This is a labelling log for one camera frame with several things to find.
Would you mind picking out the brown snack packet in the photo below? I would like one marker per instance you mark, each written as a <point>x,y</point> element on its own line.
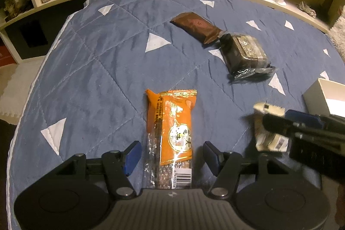
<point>195,25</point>

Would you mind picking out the dark clear-wrapped cake packet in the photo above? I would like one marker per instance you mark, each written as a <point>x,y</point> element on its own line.
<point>242,54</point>

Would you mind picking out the fluffy beige pillow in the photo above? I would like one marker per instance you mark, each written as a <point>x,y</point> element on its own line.
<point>339,33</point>

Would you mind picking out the orange snack packet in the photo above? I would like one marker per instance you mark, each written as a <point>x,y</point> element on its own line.
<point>175,125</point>

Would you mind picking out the white cardboard box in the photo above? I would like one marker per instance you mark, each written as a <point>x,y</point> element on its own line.
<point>320,95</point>

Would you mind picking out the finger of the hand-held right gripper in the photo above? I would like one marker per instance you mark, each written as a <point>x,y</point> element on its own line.
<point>277,125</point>
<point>304,117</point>

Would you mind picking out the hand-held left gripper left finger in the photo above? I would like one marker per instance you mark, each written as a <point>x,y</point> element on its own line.
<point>132,158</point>

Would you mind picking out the white printed snack packet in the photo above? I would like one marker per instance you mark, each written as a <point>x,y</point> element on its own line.
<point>271,144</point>

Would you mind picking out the small beige ornament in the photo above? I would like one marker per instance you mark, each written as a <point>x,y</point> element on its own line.
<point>307,8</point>

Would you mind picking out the blue quilted blanket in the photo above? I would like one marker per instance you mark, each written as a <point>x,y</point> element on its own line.
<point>107,57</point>

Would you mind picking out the white foam floor mat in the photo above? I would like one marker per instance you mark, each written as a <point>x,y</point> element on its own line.
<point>13,90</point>

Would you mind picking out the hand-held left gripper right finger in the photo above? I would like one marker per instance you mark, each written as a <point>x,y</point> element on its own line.
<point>213,158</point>

